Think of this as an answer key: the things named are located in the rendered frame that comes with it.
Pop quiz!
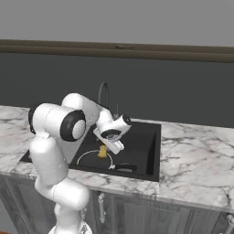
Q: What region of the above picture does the yellow sponge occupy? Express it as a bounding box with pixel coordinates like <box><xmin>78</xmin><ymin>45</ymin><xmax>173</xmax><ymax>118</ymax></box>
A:
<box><xmin>97</xmin><ymin>144</ymin><xmax>110</xmax><ymax>159</ymax></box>

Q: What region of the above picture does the dark grey curved tap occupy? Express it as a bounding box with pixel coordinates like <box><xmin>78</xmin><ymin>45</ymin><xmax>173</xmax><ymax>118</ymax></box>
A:
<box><xmin>97</xmin><ymin>80</ymin><xmax>121</xmax><ymax>120</ymax></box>

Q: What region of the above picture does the black sink basin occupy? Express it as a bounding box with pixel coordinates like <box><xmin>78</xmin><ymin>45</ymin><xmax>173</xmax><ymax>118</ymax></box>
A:
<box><xmin>19</xmin><ymin>120</ymin><xmax>162</xmax><ymax>183</ymax></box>

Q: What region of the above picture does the brown wall ledge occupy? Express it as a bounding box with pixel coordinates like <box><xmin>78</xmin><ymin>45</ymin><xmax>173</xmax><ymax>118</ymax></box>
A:
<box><xmin>0</xmin><ymin>38</ymin><xmax>234</xmax><ymax>64</ymax></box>

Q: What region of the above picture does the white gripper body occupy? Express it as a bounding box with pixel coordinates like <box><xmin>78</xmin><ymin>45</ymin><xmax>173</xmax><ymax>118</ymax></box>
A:
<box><xmin>101</xmin><ymin>137</ymin><xmax>125</xmax><ymax>154</ymax></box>

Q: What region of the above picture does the black frying pan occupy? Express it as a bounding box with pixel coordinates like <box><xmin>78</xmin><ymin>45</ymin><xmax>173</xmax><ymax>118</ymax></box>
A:
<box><xmin>75</xmin><ymin>149</ymin><xmax>138</xmax><ymax>174</ymax></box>

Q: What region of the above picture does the silver cupboard handle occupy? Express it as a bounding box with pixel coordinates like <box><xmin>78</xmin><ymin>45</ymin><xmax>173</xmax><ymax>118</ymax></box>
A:
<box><xmin>97</xmin><ymin>192</ymin><xmax>107</xmax><ymax>224</ymax></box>
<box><xmin>226</xmin><ymin>214</ymin><xmax>234</xmax><ymax>234</ymax></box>

